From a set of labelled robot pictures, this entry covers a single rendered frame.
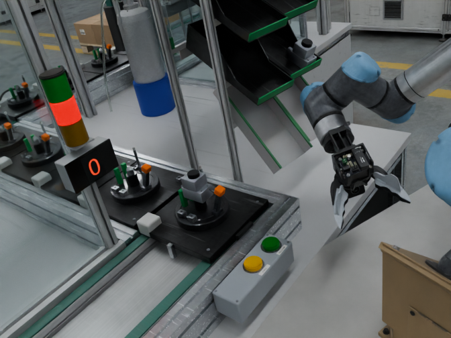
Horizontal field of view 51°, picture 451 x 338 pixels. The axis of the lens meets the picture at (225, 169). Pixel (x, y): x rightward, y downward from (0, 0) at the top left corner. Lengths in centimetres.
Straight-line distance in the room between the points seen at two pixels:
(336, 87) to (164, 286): 59
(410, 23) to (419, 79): 407
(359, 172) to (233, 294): 36
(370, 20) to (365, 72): 427
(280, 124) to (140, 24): 83
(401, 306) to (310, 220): 45
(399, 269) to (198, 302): 40
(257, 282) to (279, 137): 47
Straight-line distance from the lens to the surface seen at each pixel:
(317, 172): 148
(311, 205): 135
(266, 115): 133
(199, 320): 101
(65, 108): 99
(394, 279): 89
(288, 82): 123
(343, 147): 104
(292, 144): 133
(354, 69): 107
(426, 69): 111
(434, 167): 77
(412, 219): 130
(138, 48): 197
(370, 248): 121
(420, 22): 515
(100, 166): 105
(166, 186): 134
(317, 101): 110
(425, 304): 88
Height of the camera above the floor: 167
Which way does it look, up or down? 31 degrees down
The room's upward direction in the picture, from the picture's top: 12 degrees counter-clockwise
